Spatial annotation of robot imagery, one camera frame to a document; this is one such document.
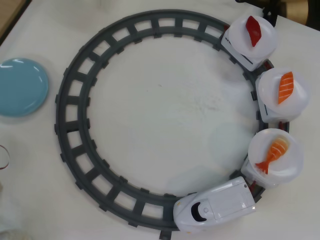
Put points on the white wagon carrying salmon plate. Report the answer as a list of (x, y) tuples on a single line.
[(270, 118)]

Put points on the light wooden frame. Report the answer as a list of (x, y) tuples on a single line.
[(11, 15)]

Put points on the white plate for shrimp sushi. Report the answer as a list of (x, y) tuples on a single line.
[(291, 165)]

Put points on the white wagon carrying shrimp plate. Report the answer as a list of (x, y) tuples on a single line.
[(247, 171)]

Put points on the brown cardboard box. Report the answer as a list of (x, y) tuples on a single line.
[(300, 10)]

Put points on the orange shrimp sushi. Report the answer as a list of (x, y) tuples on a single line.
[(276, 150)]

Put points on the red tuna sushi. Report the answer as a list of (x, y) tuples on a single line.
[(253, 31)]

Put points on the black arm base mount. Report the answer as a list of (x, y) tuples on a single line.
[(269, 16)]

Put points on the orange salmon sushi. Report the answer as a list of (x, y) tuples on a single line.
[(285, 87)]

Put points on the white plate with salmon sushi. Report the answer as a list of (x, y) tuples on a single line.
[(300, 100)]

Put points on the red rubber band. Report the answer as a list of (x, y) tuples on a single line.
[(7, 156)]

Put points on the blue round dish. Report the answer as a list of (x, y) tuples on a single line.
[(22, 87)]

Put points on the white toy Shinkansen locomotive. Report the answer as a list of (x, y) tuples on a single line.
[(225, 200)]

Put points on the grey circular toy train track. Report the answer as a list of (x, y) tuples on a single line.
[(61, 130)]

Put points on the white wagon carrying tuna plate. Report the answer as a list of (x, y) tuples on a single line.
[(236, 53)]

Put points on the white plate with tuna sushi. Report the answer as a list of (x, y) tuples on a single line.
[(268, 35)]

